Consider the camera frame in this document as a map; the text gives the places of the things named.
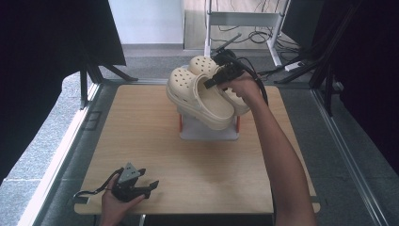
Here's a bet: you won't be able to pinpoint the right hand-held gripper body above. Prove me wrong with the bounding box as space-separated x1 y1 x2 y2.
212 33 247 83

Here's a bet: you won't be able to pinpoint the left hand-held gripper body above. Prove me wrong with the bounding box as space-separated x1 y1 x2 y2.
111 161 151 203

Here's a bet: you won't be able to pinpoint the cream clog shoe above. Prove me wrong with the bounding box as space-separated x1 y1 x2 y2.
166 67 237 132
187 55 252 117

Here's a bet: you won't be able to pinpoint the grey two-tier shoe rack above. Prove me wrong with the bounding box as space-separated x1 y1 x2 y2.
176 65 243 141

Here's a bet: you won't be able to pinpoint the person's left hand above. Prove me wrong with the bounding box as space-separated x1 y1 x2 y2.
99 174 147 218

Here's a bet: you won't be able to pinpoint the person's right hand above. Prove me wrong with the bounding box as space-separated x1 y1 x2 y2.
216 71 268 108

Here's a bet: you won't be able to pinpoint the white power strip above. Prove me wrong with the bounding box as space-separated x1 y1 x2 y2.
283 60 305 73

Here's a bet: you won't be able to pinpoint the dark floor socket cover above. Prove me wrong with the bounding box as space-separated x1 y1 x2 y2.
84 110 104 132

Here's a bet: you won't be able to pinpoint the black angled stand legs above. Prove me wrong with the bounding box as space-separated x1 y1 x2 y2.
275 46 335 118

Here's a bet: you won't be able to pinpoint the black curtain with stands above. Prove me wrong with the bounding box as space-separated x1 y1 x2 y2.
281 0 399 176

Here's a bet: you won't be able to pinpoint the large black curtain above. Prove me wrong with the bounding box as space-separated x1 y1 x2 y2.
0 0 127 186

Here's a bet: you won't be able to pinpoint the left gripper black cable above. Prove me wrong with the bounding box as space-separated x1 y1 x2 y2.
72 168 124 200

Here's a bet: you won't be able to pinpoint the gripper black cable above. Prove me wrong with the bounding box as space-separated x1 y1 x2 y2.
234 56 270 106
72 168 124 200

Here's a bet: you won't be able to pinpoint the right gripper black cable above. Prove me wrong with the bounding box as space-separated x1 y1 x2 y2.
234 56 270 106

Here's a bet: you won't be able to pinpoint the black floor cable tangle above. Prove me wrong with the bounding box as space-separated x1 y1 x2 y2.
210 23 304 86

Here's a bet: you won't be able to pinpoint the white metal desk frame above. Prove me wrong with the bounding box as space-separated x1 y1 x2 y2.
203 0 291 68

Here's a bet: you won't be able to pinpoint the pale floor rail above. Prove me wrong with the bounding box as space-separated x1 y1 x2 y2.
17 82 102 226

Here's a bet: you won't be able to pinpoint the aluminium floor rail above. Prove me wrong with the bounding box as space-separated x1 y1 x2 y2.
310 89 391 226

